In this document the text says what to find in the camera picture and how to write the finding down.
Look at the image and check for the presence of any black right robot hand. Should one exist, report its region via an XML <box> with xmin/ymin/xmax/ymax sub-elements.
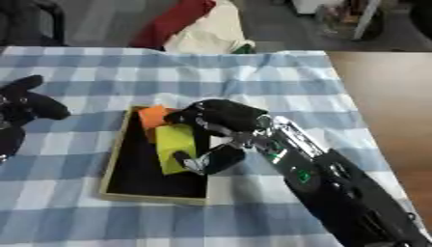
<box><xmin>162</xmin><ymin>98</ymin><xmax>274</xmax><ymax>177</ymax></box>

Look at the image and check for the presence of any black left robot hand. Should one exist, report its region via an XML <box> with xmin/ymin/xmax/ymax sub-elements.
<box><xmin>0</xmin><ymin>74</ymin><xmax>73</xmax><ymax>163</ymax></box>

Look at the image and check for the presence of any yellow block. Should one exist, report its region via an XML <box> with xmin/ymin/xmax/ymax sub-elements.
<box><xmin>153</xmin><ymin>123</ymin><xmax>200</xmax><ymax>177</ymax></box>

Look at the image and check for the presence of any tan cardboard box black inside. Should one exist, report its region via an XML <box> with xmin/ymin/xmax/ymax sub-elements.
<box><xmin>97</xmin><ymin>104</ymin><xmax>211</xmax><ymax>206</ymax></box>

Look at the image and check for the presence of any orange block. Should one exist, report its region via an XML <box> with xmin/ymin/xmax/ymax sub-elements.
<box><xmin>136</xmin><ymin>104</ymin><xmax>181</xmax><ymax>145</ymax></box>

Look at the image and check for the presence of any cream cloth bag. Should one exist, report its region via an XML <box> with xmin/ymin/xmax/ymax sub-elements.
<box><xmin>162</xmin><ymin>0</ymin><xmax>258</xmax><ymax>55</ymax></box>

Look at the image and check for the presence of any black chair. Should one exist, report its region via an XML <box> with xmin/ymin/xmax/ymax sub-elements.
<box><xmin>0</xmin><ymin>0</ymin><xmax>69</xmax><ymax>47</ymax></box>

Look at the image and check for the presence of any red cloth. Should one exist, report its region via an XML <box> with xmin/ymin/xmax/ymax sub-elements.
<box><xmin>128</xmin><ymin>0</ymin><xmax>218</xmax><ymax>51</ymax></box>

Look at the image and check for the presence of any white stand with clutter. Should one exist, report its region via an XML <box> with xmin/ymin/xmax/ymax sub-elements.
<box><xmin>291</xmin><ymin>0</ymin><xmax>391</xmax><ymax>42</ymax></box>

